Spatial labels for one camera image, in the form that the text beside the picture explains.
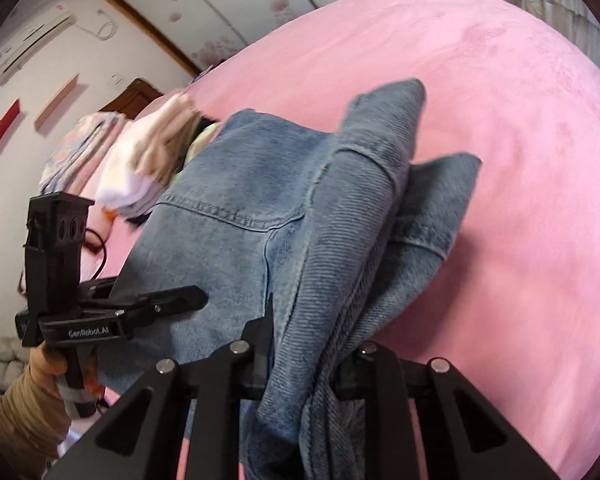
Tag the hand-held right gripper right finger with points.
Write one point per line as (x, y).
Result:
(375, 375)

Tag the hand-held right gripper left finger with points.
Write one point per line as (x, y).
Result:
(260, 340)

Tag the white tufted cushion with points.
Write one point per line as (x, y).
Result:
(0, 365)

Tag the pink bed blanket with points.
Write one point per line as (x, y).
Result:
(480, 110)

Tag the floral folded quilt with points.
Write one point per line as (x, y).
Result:
(75, 150)

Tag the person's left forearm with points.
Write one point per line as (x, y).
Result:
(20, 410)

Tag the person's left hand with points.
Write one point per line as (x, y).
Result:
(42, 360)

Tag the cream and black folded garment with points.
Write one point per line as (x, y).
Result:
(202, 135)

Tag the white lace furniture cover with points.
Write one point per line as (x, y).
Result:
(555, 0)

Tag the white air conditioner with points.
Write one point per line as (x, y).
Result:
(25, 47)

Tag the white folded sweater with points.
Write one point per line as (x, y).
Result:
(130, 180)

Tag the red wall shelf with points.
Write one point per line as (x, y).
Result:
(0, 135)

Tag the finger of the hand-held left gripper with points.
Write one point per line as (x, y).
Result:
(180, 297)
(97, 287)

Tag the wooden headboard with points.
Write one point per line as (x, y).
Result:
(132, 97)

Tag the floral sliding door wardrobe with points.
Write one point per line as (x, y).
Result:
(205, 0)

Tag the pink wall shelf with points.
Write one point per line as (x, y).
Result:
(55, 102)

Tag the blue denim jacket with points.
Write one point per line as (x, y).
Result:
(255, 185)

